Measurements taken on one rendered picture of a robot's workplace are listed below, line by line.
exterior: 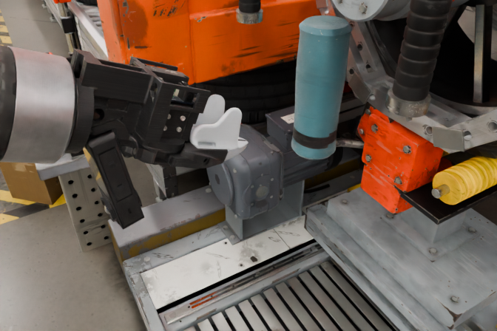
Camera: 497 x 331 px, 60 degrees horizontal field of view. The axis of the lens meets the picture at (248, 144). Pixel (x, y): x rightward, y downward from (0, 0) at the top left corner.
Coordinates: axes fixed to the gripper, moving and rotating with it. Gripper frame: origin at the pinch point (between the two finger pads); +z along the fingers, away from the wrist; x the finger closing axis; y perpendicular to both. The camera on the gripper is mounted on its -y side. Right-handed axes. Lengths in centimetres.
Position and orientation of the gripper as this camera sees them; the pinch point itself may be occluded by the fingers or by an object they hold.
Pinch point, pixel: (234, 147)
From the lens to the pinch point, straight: 50.3
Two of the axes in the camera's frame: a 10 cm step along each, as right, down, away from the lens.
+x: -5.6, -4.6, 6.8
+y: 3.5, -8.8, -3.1
